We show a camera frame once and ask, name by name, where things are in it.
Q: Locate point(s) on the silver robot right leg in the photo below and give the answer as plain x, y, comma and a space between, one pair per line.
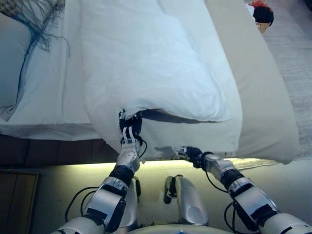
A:
190, 202

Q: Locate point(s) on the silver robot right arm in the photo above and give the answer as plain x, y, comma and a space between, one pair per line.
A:
253, 200

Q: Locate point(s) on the dark brown bed frame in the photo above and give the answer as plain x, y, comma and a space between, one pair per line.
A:
48, 150

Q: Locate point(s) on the beige blanket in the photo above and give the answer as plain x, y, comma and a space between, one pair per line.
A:
263, 92

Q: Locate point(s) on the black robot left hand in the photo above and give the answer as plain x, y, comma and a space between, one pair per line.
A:
132, 126

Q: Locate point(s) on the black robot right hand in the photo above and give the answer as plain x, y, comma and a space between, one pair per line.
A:
193, 153

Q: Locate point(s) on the white bed sheet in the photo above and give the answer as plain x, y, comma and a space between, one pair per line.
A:
53, 92

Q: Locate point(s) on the black and red plush toy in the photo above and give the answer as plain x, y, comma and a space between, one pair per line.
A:
263, 13

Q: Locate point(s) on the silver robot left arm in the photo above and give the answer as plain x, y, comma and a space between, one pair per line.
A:
107, 200

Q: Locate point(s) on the pale pillow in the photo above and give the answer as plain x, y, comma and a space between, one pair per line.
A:
12, 61

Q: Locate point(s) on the fringed woven throw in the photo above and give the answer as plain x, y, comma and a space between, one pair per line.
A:
29, 12

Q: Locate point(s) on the white pillow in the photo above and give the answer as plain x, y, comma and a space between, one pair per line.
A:
151, 61

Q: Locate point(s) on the wooden nightstand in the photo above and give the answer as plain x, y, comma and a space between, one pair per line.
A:
17, 202

